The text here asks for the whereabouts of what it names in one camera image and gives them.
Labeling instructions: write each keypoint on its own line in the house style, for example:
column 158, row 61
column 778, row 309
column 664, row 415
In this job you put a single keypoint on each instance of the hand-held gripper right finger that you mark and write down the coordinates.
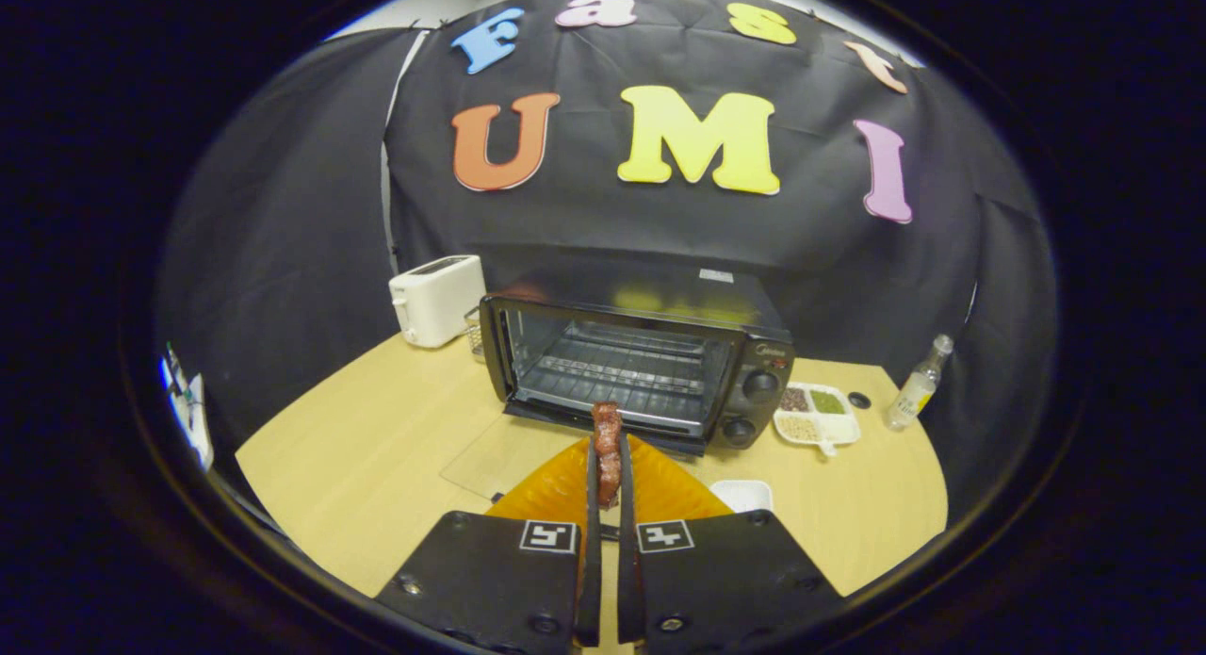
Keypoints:
column 629, row 580

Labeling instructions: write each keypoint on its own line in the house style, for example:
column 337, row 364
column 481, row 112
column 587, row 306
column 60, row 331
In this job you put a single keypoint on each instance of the small black round cap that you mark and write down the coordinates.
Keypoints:
column 859, row 401

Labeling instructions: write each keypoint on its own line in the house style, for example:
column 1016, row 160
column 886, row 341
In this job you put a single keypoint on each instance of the white rectangular dish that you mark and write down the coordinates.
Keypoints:
column 744, row 495

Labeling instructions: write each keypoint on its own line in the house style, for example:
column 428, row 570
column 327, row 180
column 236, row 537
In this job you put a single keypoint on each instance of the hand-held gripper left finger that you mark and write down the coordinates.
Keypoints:
column 591, row 580

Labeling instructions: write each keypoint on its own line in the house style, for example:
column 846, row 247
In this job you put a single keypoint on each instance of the clear glass bottle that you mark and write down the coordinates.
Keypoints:
column 914, row 396

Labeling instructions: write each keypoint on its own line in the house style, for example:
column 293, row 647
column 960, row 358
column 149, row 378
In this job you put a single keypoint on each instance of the brown meat piece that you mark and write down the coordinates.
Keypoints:
column 608, row 448

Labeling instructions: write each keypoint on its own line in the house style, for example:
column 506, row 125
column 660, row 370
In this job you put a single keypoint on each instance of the black toaster oven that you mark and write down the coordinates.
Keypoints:
column 763, row 382

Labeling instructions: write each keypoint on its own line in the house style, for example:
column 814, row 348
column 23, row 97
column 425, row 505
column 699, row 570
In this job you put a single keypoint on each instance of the white divided condiment dish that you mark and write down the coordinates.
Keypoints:
column 815, row 429

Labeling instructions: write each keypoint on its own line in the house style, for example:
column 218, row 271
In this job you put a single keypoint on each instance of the white bread toaster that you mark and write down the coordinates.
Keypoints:
column 438, row 302

